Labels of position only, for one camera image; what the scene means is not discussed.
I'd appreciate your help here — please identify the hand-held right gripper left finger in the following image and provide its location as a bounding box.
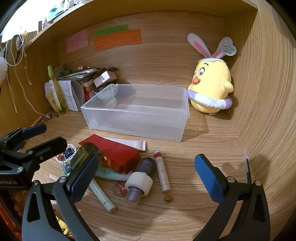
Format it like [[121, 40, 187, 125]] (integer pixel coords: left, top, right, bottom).
[[21, 153, 100, 241]]

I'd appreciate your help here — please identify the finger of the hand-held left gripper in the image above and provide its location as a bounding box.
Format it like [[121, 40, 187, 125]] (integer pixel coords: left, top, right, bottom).
[[2, 137, 68, 175], [0, 123, 47, 152]]

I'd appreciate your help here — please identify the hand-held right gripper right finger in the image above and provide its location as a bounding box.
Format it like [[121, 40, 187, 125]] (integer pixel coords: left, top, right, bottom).
[[193, 153, 271, 241]]

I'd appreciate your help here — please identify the clear bead bracelet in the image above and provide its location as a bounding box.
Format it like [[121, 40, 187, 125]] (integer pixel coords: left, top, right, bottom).
[[55, 143, 77, 166]]

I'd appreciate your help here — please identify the small packet green label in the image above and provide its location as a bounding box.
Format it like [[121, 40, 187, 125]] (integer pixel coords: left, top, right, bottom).
[[60, 163, 72, 176]]

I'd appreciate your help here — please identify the small black cardboard box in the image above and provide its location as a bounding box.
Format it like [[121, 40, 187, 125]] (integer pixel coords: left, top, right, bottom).
[[63, 148, 77, 160]]

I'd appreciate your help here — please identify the teal small tube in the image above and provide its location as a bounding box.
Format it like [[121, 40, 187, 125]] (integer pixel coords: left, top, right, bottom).
[[96, 166, 132, 181]]

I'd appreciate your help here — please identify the olive green glass bottle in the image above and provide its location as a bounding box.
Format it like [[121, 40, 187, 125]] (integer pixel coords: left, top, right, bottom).
[[70, 142, 102, 169]]

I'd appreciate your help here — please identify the light green stick tube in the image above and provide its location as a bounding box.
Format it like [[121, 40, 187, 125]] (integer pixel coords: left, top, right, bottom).
[[89, 178, 116, 212]]

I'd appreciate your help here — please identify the red foil packet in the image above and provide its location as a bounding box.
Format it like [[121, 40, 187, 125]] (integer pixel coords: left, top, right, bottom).
[[79, 134, 142, 174]]

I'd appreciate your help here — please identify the white lip gloss tube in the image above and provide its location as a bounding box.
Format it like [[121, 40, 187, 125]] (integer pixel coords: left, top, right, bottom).
[[154, 151, 171, 192]]

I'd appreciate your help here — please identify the white tape roll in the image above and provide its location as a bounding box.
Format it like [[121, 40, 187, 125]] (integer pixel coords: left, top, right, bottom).
[[125, 171, 153, 197]]

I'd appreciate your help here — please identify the pale cosmetic squeeze tube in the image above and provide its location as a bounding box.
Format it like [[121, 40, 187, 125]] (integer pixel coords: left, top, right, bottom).
[[102, 137, 147, 151]]

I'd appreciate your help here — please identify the dark purple bottle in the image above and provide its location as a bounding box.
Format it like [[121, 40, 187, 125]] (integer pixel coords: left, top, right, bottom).
[[126, 157, 156, 205]]

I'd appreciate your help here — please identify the clear plastic bin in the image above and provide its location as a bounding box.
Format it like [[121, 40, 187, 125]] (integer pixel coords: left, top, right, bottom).
[[80, 84, 190, 142]]

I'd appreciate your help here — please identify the small yellow tube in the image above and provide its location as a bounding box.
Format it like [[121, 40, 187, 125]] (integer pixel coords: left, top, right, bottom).
[[46, 91, 60, 113]]

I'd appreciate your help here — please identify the pink glass trinket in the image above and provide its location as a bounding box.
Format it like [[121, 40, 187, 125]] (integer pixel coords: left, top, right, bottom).
[[113, 181, 127, 197]]

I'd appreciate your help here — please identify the thin dark rod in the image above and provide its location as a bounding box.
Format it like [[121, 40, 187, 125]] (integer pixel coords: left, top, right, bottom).
[[244, 151, 252, 183]]

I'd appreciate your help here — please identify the yellow-green spray bottle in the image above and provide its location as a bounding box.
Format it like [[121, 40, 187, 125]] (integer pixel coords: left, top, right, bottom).
[[47, 65, 69, 115]]

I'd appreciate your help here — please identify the yellow soft toy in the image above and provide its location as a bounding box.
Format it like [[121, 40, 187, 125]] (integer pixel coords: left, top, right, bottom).
[[55, 215, 70, 235]]

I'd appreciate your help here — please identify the red cardboard box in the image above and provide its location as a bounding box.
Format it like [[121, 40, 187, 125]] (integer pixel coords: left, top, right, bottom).
[[82, 81, 96, 103]]

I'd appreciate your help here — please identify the stack of booklets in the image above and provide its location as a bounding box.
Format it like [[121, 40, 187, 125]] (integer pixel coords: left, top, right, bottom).
[[58, 68, 97, 81]]

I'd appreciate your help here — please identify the white fluffy object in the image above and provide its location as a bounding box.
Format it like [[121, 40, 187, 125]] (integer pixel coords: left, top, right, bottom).
[[0, 56, 7, 84]]

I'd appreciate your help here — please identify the white bowl with marbles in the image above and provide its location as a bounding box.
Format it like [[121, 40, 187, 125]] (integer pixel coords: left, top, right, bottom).
[[93, 86, 119, 100]]

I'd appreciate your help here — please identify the small white cardboard box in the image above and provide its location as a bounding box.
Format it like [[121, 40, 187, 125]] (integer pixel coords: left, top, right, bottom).
[[93, 71, 118, 88]]

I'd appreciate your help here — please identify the pink sticky note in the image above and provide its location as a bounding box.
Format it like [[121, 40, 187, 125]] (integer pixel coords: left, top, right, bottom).
[[66, 29, 89, 52]]

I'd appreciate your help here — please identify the yellow chick plush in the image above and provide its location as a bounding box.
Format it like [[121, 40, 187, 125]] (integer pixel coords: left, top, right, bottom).
[[186, 32, 238, 114]]

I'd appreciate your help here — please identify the teal capped bottle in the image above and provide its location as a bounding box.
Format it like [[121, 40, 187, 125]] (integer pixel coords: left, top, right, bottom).
[[48, 7, 59, 21]]

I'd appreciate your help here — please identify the orange sticky note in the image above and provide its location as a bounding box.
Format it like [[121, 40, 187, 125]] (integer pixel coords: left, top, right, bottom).
[[93, 29, 142, 51]]

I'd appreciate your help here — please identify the green sticky note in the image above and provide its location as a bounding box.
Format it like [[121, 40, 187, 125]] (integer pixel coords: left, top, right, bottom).
[[95, 24, 129, 37]]

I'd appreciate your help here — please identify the white hanging cord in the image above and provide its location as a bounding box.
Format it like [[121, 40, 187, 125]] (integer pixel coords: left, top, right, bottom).
[[6, 39, 48, 116]]

